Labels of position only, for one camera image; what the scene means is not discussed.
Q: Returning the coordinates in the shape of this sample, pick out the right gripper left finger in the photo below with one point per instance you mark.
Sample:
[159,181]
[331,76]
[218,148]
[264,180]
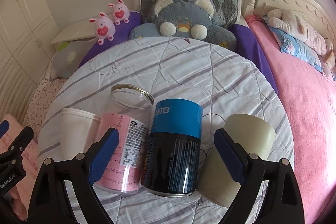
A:
[100,153]

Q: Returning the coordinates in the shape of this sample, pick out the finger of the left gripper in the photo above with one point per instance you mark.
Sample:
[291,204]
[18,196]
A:
[19,144]
[4,127]

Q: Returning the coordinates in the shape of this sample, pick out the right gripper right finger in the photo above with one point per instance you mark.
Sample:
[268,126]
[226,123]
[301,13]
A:
[229,152]

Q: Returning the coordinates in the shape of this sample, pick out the blue black metal can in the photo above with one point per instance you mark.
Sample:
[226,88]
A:
[170,168]

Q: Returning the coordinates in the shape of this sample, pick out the pale green ceramic cup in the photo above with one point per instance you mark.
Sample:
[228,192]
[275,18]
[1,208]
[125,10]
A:
[254,135]

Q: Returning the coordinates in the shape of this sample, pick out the white paper cup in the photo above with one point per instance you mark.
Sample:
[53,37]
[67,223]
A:
[78,131]

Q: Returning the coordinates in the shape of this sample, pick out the pink floral blanket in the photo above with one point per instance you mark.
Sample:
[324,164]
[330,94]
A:
[15,204]

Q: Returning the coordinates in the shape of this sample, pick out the pink labelled glass jar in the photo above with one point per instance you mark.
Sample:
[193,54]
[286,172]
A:
[128,111]

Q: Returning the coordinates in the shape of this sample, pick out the heart pattern bed sheet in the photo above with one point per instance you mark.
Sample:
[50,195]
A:
[41,101]

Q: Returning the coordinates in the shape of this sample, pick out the striped white quilt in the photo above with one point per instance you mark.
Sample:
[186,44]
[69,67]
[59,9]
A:
[219,80]

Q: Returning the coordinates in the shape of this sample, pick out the grey sun pattern pillow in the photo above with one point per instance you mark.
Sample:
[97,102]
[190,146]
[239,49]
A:
[68,57]

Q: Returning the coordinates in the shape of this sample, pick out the pink fleece blanket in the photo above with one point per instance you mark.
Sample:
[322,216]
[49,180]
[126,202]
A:
[308,98]

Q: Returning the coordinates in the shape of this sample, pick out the cream wardrobe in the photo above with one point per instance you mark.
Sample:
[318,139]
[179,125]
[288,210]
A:
[27,30]

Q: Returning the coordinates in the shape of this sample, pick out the pink bunny plush left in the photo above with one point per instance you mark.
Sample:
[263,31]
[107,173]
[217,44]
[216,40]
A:
[104,28]

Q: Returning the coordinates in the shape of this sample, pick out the pink bunny plush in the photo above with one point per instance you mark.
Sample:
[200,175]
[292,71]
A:
[104,28]
[120,12]

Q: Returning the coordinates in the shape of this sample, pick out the blue cartoon pillow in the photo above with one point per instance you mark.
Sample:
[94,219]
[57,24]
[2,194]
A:
[299,49]

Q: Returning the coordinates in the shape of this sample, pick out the pink bunny plush right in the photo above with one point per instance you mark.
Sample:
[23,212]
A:
[120,12]

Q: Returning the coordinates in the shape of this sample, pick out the white pink plush animal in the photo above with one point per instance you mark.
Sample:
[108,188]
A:
[293,24]

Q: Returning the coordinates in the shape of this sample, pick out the grey cat plush cushion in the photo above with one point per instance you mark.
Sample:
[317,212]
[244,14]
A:
[193,19]

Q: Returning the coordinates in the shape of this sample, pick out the cream wooden headboard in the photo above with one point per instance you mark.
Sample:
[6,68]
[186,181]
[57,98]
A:
[310,10]

